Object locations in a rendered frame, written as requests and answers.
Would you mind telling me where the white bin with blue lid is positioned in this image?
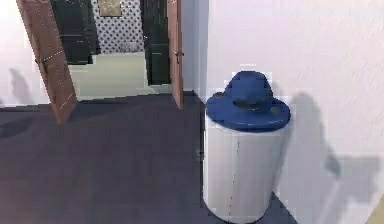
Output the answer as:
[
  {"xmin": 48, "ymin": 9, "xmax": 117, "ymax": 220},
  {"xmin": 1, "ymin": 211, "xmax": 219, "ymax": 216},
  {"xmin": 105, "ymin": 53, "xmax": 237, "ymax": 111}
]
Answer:
[{"xmin": 201, "ymin": 70, "xmax": 292, "ymax": 224}]

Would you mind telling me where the brown wooden room door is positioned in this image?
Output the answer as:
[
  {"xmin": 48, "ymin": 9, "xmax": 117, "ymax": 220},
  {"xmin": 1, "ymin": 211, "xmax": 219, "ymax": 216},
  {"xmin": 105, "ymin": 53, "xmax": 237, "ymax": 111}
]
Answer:
[
  {"xmin": 167, "ymin": 0, "xmax": 185, "ymax": 110},
  {"xmin": 15, "ymin": 0, "xmax": 79, "ymax": 126}
]

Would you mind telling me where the gold framed wall picture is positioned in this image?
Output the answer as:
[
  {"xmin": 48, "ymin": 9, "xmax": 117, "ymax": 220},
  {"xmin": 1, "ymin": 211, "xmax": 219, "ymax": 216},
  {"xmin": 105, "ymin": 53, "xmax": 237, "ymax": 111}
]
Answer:
[{"xmin": 97, "ymin": 0, "xmax": 123, "ymax": 18}]

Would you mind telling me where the black cupboard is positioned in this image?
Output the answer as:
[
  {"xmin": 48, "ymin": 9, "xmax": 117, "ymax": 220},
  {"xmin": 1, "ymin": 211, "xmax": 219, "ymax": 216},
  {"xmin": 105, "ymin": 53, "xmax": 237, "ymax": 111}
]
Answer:
[
  {"xmin": 139, "ymin": 0, "xmax": 172, "ymax": 86},
  {"xmin": 50, "ymin": 0, "xmax": 101, "ymax": 66}
]

